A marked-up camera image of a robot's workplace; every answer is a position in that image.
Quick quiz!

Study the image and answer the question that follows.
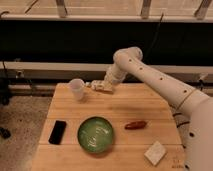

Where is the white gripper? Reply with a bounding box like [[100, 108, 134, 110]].
[[86, 80, 113, 93]]

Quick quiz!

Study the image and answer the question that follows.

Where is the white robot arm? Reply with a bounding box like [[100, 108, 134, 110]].
[[90, 47, 213, 171]]

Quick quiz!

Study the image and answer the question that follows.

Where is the translucent plastic cup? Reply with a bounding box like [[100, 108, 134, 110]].
[[68, 78, 85, 100]]

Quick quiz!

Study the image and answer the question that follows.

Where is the red-brown chili pepper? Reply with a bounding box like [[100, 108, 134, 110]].
[[124, 121, 147, 130]]

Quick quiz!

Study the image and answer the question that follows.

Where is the green bowl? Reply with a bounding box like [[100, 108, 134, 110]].
[[77, 116, 114, 154]]

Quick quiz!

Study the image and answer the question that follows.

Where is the black smartphone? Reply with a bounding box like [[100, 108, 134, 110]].
[[49, 120, 66, 145]]

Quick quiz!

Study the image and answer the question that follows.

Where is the white sponge block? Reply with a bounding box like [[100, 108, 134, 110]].
[[144, 141, 166, 166]]

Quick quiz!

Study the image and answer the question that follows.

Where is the black object on floor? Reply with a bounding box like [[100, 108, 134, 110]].
[[0, 127, 11, 139]]

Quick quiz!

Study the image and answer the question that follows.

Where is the black hanging cable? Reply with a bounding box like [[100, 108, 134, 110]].
[[143, 12, 165, 61]]

